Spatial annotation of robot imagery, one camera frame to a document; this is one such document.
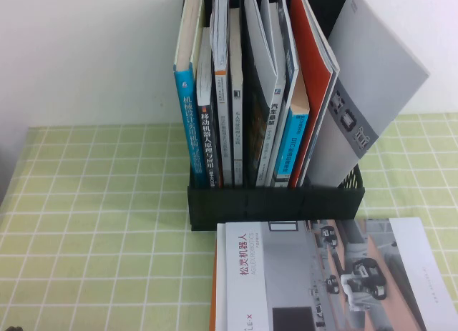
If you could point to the white spine car book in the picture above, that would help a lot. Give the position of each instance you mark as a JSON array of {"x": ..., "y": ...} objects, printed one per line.
[{"x": 272, "y": 120}]

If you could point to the grey white robot brochure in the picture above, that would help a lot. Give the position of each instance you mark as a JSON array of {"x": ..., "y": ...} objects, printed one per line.
[{"x": 375, "y": 59}]

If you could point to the light blue spine book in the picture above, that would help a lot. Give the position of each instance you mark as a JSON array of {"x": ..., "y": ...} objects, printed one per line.
[{"x": 293, "y": 141}]

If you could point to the orange edged book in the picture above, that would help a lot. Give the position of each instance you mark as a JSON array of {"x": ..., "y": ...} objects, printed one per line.
[{"x": 214, "y": 302}]

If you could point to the black plastic book holder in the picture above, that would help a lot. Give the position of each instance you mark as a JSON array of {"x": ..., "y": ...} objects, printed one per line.
[{"x": 250, "y": 206}]

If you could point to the green checked tablecloth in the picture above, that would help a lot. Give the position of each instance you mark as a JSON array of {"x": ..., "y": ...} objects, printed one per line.
[{"x": 89, "y": 202}]

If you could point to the grey white spine book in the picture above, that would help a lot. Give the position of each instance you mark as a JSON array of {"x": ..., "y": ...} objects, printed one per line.
[{"x": 222, "y": 106}]

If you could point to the white booklet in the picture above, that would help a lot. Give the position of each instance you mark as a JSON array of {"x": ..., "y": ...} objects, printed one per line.
[{"x": 220, "y": 274}]

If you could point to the grey spine paperback book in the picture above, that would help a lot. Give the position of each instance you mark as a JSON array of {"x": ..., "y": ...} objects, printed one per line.
[{"x": 237, "y": 131}]

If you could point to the brochure stack on table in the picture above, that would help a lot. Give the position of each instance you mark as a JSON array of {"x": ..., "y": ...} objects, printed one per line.
[{"x": 286, "y": 274}]

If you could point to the blue spine hardcover book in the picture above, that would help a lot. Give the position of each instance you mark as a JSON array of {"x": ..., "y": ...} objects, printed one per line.
[{"x": 186, "y": 106}]

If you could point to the red cover magazine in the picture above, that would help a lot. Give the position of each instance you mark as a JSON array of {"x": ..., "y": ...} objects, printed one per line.
[{"x": 311, "y": 41}]

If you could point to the black spine robot book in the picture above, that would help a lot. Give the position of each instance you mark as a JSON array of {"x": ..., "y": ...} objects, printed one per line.
[{"x": 205, "y": 131}]

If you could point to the dark patterned cover book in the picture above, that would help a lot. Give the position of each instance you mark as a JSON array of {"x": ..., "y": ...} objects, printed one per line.
[{"x": 257, "y": 131}]

